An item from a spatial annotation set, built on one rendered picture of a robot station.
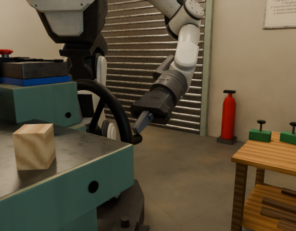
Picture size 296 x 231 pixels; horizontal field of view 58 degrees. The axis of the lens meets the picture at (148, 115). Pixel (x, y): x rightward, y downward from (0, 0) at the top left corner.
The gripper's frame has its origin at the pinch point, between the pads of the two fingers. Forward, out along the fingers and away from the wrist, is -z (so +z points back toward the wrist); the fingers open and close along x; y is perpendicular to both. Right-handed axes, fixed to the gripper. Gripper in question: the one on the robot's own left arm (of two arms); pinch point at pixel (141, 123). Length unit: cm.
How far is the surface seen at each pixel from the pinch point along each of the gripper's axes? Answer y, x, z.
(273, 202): -106, -12, 53
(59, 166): 21.8, -17.7, -28.0
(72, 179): 20.7, -19.5, -28.4
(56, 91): 19.3, 3.6, -13.2
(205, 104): -155, 100, 188
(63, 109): 15.4, 3.7, -14.0
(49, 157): 22.9, -16.8, -28.0
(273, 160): -66, -15, 51
